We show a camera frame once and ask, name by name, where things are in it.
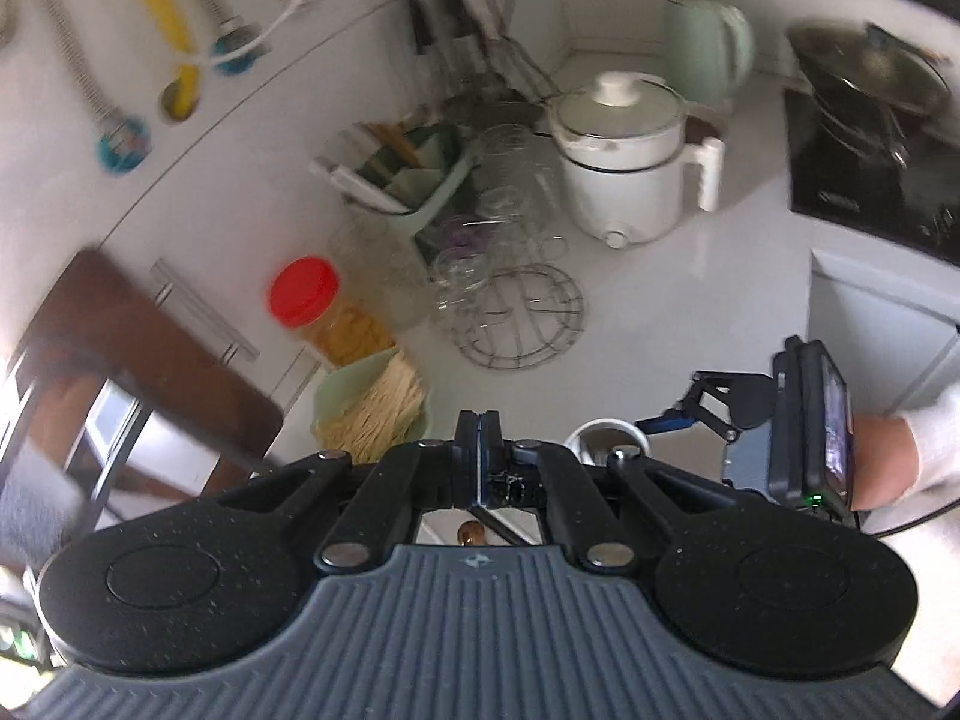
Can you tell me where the white hose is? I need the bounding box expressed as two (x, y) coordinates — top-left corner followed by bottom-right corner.
(184, 0), (322, 67)

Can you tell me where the black dish rack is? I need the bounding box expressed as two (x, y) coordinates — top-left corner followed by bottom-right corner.
(0, 345), (155, 533)

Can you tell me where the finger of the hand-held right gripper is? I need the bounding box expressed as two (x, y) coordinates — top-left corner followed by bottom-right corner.
(634, 371), (743, 443)

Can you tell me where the yellow hose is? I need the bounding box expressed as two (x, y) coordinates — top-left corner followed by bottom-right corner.
(103, 0), (205, 125)

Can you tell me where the white electric pot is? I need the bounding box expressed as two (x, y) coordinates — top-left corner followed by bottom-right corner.
(550, 71), (728, 250)

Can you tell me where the large clear glass mug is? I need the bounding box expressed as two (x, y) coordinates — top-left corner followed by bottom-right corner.
(471, 122), (560, 222)

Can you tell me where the black induction cooker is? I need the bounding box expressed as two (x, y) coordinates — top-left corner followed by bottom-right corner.
(784, 82), (960, 267)

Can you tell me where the clear stemmed glass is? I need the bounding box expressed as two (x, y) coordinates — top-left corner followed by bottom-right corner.
(429, 247), (496, 316)
(476, 184), (537, 230)

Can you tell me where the white ceramic mug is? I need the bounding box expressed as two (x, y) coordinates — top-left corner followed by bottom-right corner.
(562, 418), (652, 467)

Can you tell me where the bunch of assorted chopsticks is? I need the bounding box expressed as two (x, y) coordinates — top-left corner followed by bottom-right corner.
(311, 120), (451, 211)

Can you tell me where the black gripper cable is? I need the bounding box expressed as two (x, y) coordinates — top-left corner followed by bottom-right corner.
(862, 499), (960, 541)

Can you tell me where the person's right forearm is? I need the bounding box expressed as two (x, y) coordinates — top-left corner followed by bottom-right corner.
(851, 388), (960, 520)

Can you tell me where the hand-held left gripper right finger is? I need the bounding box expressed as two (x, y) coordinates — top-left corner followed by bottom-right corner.
(478, 409), (741, 572)

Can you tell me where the green utensil caddy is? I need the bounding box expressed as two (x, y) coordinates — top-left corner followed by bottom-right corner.
(311, 124), (482, 242)

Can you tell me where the blue pipe flange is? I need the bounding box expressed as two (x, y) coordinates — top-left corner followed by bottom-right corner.
(94, 111), (152, 175)
(211, 13), (272, 77)

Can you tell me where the black pan on stove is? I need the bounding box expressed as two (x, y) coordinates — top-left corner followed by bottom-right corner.
(786, 19), (955, 170)

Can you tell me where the wire glass rack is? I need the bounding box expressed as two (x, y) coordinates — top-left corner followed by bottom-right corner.
(429, 232), (587, 371)

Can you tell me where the pale green kettle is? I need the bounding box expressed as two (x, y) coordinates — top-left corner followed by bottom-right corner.
(662, 0), (756, 107)

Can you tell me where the plastic jar red lid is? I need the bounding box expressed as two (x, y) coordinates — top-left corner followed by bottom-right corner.
(268, 255), (400, 370)

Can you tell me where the dried noodle bundle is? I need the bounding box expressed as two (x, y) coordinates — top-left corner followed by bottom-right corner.
(321, 354), (430, 464)

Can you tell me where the green plastic basket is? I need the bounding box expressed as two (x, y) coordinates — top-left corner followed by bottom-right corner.
(310, 349), (434, 466)

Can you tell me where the black chopstick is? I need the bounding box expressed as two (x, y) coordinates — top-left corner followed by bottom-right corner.
(476, 508), (527, 547)

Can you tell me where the purple cup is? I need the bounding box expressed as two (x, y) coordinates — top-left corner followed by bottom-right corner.
(439, 217), (488, 256)

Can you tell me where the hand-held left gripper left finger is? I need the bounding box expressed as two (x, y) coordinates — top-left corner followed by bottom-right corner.
(214, 409), (481, 572)

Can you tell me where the row of hanging kitchen tools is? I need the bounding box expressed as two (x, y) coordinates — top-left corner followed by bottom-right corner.
(379, 0), (565, 104)

